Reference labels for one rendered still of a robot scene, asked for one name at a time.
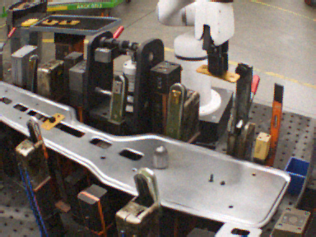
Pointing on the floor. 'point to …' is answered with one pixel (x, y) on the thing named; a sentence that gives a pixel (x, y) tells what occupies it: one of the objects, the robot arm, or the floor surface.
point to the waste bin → (39, 9)
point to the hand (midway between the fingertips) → (218, 62)
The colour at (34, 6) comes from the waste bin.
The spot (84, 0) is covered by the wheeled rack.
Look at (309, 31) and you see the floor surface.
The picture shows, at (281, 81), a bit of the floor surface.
